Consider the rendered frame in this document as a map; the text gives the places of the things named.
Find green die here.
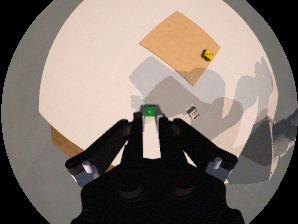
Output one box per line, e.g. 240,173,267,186
145,104,155,117

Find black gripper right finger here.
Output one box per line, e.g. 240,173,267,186
155,105,238,196

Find yellow die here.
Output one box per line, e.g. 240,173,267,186
201,49,214,61

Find orange mat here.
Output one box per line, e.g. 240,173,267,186
139,11,221,86

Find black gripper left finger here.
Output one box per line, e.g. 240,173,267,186
65,105,145,199

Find grey die with black pips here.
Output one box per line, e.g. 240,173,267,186
187,106,200,121

